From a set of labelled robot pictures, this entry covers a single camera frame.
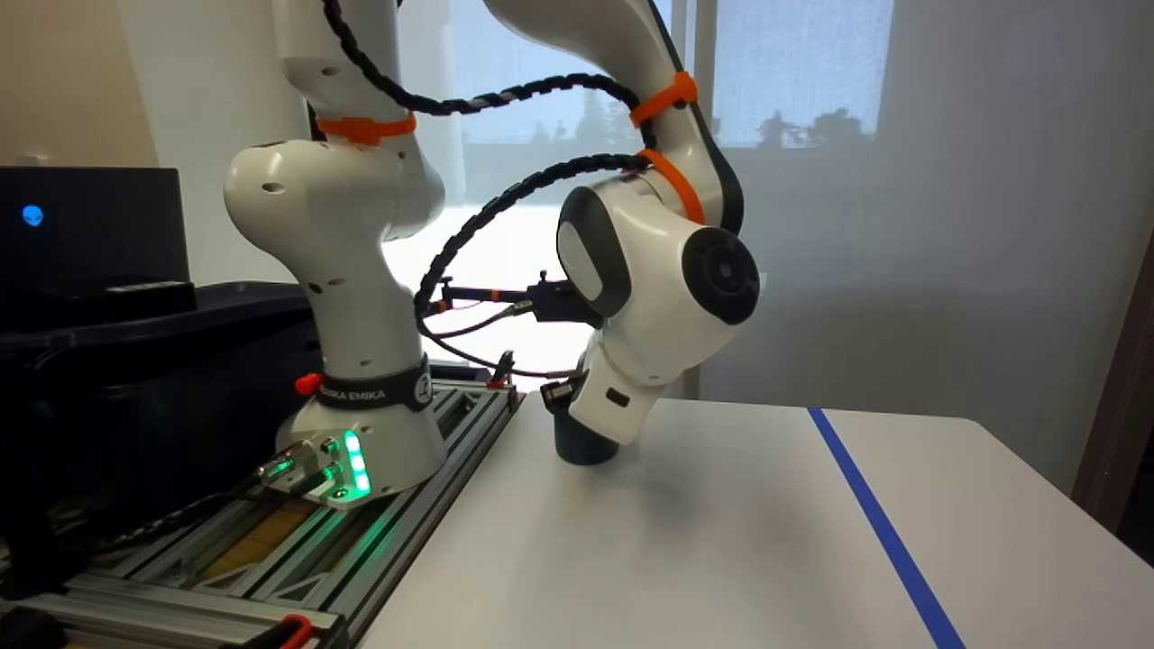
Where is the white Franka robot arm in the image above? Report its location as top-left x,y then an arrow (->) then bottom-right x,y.
222,0 -> 761,510

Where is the dark green speckled mug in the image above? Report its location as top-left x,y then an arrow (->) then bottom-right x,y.
540,381 -> 618,464

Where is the blue tape line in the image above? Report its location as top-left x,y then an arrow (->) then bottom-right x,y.
809,406 -> 966,649

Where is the black control box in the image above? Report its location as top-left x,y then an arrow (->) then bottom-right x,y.
0,166 -> 196,333

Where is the black braided cable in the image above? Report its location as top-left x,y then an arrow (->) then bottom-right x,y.
322,0 -> 653,353

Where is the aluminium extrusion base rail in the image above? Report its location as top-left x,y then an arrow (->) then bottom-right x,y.
21,381 -> 520,649

